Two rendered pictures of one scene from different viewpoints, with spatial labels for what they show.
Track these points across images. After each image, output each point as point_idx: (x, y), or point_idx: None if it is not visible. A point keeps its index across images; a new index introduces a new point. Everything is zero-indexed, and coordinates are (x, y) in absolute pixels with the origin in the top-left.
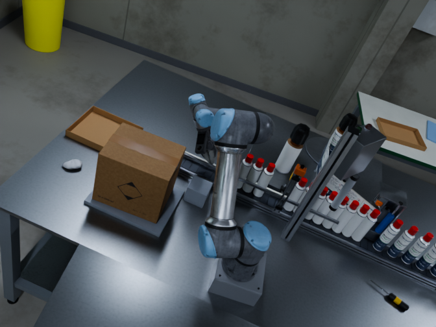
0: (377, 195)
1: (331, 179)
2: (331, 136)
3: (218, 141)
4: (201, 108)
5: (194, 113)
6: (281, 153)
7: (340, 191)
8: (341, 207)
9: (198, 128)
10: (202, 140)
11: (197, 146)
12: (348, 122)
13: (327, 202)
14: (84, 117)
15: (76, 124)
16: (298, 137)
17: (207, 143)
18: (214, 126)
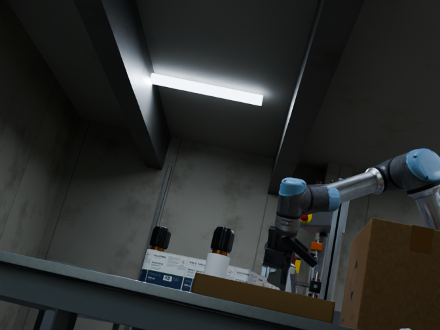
0: (267, 276)
1: (252, 279)
2: (158, 260)
3: (439, 180)
4: (322, 187)
5: (323, 197)
6: (217, 275)
7: (321, 256)
8: (296, 289)
9: (298, 229)
10: (303, 246)
11: (312, 255)
12: (168, 235)
13: (296, 287)
14: (243, 293)
15: (283, 302)
16: (231, 241)
17: (292, 255)
18: (430, 167)
